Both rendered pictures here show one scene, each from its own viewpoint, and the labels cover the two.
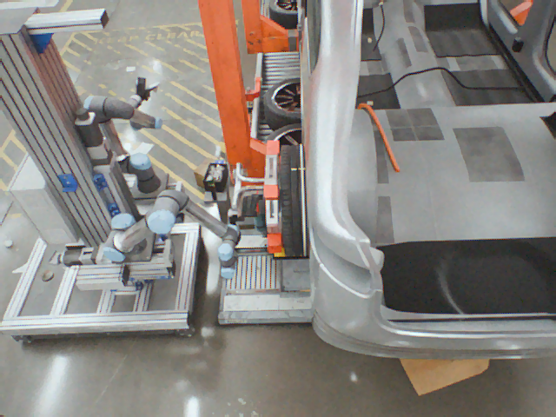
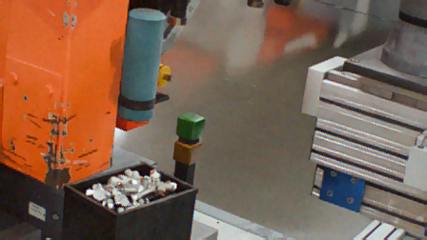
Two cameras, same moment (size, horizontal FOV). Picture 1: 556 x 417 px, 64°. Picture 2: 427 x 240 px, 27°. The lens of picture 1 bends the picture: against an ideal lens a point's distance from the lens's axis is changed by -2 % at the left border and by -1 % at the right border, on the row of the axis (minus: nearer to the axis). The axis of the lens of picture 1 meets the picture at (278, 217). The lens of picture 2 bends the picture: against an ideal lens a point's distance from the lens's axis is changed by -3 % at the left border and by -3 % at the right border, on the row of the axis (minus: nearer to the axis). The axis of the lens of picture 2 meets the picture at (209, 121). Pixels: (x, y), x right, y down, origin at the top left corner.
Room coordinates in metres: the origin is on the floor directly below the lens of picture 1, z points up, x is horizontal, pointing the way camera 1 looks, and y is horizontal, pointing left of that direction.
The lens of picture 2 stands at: (3.72, 1.18, 1.22)
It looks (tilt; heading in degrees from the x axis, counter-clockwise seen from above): 20 degrees down; 206
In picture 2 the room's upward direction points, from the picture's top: 8 degrees clockwise
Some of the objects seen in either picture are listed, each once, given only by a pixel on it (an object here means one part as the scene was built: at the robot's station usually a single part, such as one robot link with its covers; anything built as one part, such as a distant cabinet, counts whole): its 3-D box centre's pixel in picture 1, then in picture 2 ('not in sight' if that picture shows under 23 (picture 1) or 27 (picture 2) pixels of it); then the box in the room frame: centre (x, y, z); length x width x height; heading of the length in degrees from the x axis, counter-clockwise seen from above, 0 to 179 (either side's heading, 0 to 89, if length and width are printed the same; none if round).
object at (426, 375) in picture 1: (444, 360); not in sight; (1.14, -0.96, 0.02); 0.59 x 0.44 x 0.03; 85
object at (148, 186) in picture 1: (147, 179); (425, 40); (2.14, 0.81, 0.87); 0.15 x 0.15 x 0.10
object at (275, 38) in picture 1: (287, 31); not in sight; (4.33, -0.27, 0.69); 0.52 x 0.17 x 0.35; 85
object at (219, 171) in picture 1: (215, 176); (129, 212); (2.49, 0.43, 0.51); 0.20 x 0.14 x 0.13; 167
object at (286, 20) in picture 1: (295, 11); not in sight; (5.48, -0.45, 0.39); 0.66 x 0.66 x 0.24
